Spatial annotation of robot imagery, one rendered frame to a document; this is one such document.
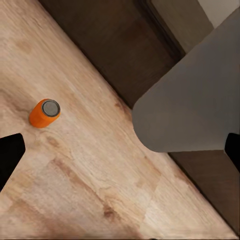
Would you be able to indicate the cabinet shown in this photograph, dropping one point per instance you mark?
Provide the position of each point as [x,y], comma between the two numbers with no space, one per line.
[133,44]

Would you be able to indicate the can of soda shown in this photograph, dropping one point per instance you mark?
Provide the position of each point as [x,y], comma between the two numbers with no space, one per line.
[46,112]

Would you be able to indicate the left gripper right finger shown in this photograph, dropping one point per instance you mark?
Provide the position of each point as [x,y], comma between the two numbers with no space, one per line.
[232,148]

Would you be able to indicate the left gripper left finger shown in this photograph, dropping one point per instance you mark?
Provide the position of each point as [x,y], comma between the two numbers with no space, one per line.
[12,149]

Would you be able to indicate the trash can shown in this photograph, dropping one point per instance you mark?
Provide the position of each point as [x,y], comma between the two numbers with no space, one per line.
[196,105]

